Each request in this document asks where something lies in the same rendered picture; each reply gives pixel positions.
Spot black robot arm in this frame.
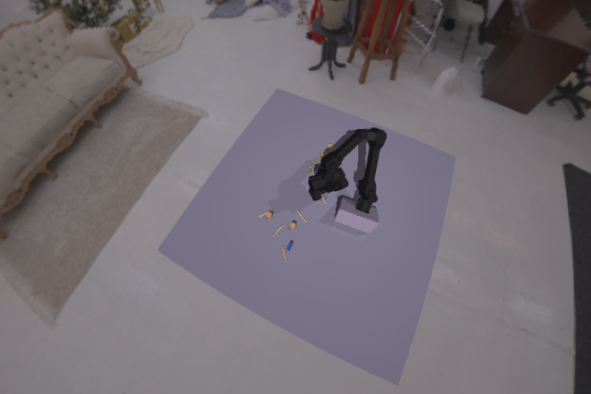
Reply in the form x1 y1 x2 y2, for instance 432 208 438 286
308 127 387 214

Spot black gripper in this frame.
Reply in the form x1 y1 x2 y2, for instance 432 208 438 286
308 176 348 201

